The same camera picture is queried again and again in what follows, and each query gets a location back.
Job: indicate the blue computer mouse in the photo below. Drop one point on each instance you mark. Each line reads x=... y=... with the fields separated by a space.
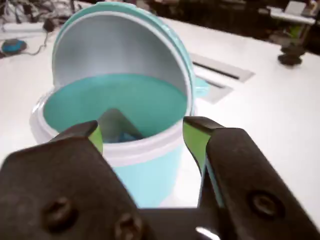
x=12 y=46

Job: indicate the white background desk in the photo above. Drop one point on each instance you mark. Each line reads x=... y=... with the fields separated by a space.
x=292 y=17

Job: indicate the teal swing-lid bin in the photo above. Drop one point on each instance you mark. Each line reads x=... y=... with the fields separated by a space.
x=112 y=100

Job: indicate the black power adapter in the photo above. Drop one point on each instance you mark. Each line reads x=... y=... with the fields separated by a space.
x=48 y=25

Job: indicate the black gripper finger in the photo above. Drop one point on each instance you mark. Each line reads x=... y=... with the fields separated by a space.
x=245 y=175
x=62 y=180

